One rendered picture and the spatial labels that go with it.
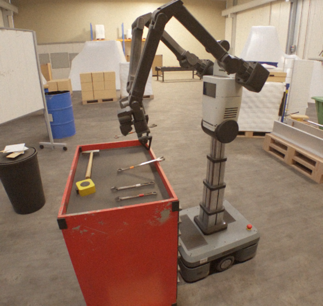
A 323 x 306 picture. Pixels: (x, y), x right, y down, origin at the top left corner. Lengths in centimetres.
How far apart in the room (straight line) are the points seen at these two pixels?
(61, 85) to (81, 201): 844
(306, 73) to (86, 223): 481
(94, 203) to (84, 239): 15
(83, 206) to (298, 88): 470
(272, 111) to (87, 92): 586
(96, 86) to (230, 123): 691
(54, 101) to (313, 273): 448
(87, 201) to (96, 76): 709
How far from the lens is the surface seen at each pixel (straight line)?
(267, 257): 205
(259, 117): 443
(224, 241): 171
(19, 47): 373
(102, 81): 796
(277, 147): 375
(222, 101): 126
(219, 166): 148
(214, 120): 131
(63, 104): 463
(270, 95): 439
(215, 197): 160
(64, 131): 473
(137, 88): 101
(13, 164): 236
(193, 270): 166
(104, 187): 108
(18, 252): 230
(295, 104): 515
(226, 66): 106
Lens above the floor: 147
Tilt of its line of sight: 22 degrees down
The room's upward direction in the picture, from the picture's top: straight up
